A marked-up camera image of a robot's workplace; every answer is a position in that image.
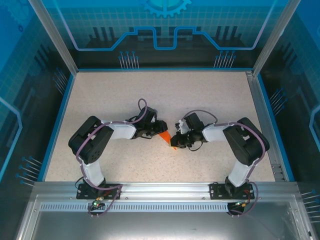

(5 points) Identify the orange paper sheet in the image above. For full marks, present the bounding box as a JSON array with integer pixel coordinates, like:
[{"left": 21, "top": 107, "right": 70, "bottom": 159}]
[{"left": 157, "top": 131, "right": 179, "bottom": 151}]

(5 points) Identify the grey metal panel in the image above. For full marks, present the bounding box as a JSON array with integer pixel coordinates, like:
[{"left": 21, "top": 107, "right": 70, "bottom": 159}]
[{"left": 14, "top": 194, "right": 313, "bottom": 240}]

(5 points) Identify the connector plug with green light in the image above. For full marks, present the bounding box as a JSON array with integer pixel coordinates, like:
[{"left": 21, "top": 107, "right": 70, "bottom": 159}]
[
  {"left": 233, "top": 199, "right": 251, "bottom": 208},
  {"left": 91, "top": 197, "right": 111, "bottom": 208}
]

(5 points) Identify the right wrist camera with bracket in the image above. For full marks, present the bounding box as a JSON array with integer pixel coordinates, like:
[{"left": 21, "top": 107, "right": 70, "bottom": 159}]
[{"left": 174, "top": 119, "right": 189, "bottom": 134}]

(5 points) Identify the long aluminium mounting rail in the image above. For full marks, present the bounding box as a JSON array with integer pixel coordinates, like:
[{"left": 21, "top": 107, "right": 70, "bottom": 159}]
[{"left": 33, "top": 181, "right": 298, "bottom": 201}]

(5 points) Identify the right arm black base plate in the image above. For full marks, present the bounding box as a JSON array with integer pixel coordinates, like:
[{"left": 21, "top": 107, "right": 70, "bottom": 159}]
[{"left": 209, "top": 182, "right": 255, "bottom": 200}]

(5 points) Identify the slotted grey cable duct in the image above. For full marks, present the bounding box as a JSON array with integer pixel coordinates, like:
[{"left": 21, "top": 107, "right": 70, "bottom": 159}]
[{"left": 39, "top": 202, "right": 297, "bottom": 213}]

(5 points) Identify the aluminium side rail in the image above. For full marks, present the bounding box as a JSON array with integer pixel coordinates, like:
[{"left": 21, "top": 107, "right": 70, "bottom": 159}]
[{"left": 246, "top": 71, "right": 286, "bottom": 182}]

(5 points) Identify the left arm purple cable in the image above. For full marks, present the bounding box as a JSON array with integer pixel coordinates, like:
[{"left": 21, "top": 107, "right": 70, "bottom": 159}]
[{"left": 76, "top": 98, "right": 148, "bottom": 218}]

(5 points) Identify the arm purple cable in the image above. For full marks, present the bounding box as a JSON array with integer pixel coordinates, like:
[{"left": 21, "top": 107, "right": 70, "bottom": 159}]
[
  {"left": 183, "top": 109, "right": 267, "bottom": 218},
  {"left": 76, "top": 98, "right": 148, "bottom": 218}
]

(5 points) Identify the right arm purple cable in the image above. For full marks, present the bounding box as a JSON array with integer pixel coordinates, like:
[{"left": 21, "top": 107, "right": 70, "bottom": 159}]
[{"left": 183, "top": 109, "right": 267, "bottom": 218}]

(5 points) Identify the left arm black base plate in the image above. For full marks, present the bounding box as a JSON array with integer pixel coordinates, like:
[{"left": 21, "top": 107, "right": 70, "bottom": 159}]
[{"left": 76, "top": 183, "right": 123, "bottom": 200}]

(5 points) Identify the aluminium corner post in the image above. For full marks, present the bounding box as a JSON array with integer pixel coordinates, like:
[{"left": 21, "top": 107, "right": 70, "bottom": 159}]
[
  {"left": 251, "top": 0, "right": 296, "bottom": 76},
  {"left": 27, "top": 0, "right": 80, "bottom": 76}
]

